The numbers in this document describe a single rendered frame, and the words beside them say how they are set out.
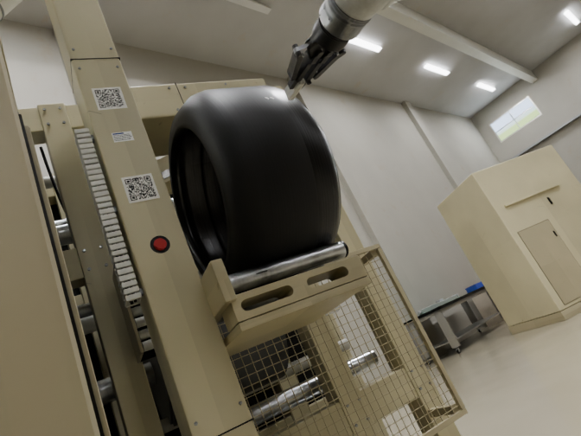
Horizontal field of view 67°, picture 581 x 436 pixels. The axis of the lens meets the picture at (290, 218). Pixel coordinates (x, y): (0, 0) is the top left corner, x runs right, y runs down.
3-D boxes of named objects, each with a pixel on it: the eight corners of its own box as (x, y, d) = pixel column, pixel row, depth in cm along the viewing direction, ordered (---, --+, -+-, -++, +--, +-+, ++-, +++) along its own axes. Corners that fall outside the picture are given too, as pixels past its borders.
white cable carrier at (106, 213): (125, 301, 96) (73, 129, 111) (124, 308, 100) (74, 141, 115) (146, 295, 98) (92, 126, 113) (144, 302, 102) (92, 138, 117)
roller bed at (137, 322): (140, 353, 127) (112, 262, 137) (137, 362, 139) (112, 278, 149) (204, 330, 137) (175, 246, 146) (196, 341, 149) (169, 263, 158)
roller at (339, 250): (227, 292, 96) (220, 274, 97) (223, 299, 99) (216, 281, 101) (352, 253, 113) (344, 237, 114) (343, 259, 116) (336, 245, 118)
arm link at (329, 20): (323, -21, 78) (309, 4, 83) (342, 22, 76) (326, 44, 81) (362, -18, 83) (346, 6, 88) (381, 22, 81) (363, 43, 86)
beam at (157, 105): (122, 120, 146) (110, 86, 151) (119, 163, 167) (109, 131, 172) (278, 104, 176) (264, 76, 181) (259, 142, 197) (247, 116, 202)
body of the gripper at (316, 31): (347, 8, 87) (325, 40, 95) (312, 7, 83) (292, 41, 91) (361, 39, 86) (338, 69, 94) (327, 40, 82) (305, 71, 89)
